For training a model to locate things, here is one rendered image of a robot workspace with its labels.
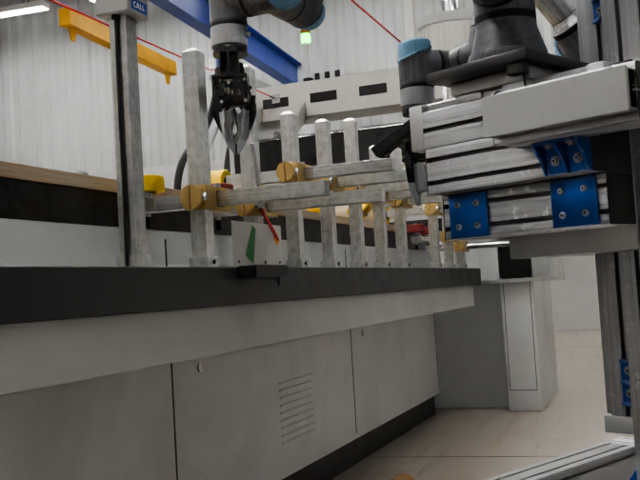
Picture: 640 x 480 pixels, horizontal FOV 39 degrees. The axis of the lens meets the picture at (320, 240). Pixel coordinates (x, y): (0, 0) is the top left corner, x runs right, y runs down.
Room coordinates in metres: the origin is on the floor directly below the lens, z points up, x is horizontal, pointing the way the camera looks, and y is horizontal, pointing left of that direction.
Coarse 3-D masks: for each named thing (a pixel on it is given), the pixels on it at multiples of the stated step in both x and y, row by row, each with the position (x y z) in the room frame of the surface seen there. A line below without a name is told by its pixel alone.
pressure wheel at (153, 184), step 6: (144, 174) 1.90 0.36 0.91; (150, 174) 1.90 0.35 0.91; (156, 174) 1.91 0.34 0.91; (144, 180) 1.90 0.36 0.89; (150, 180) 1.90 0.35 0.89; (156, 180) 1.91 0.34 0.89; (162, 180) 1.92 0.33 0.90; (144, 186) 1.90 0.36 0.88; (150, 186) 1.90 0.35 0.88; (156, 186) 1.91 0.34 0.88; (162, 186) 1.92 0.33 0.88; (150, 192) 1.93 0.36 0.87; (156, 192) 1.95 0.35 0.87; (162, 192) 1.95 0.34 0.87
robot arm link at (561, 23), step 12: (540, 0) 2.10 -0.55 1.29; (552, 0) 2.09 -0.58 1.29; (564, 0) 2.09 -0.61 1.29; (552, 12) 2.11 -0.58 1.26; (564, 12) 2.10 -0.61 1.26; (552, 24) 2.13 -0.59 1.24; (564, 24) 2.11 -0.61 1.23; (576, 24) 2.09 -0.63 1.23; (552, 36) 2.16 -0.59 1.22; (564, 36) 2.12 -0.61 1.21; (576, 36) 2.11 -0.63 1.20; (564, 48) 2.15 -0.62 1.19; (576, 48) 2.13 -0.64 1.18
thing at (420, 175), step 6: (414, 168) 1.96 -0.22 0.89; (420, 168) 1.95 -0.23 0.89; (414, 174) 1.95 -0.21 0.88; (420, 174) 1.95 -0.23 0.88; (426, 174) 1.95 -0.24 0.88; (420, 180) 1.96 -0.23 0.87; (426, 180) 1.95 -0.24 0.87; (414, 186) 1.95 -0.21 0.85; (420, 186) 1.96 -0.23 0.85; (426, 186) 1.95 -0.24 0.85; (414, 192) 1.96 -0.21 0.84; (414, 198) 1.97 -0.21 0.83
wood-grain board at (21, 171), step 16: (0, 176) 1.57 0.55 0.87; (16, 176) 1.61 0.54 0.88; (32, 176) 1.65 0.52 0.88; (48, 176) 1.69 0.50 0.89; (64, 176) 1.74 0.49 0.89; (80, 176) 1.78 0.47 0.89; (96, 176) 1.84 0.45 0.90; (112, 192) 1.90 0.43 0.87; (176, 192) 2.14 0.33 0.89; (368, 224) 3.52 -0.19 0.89
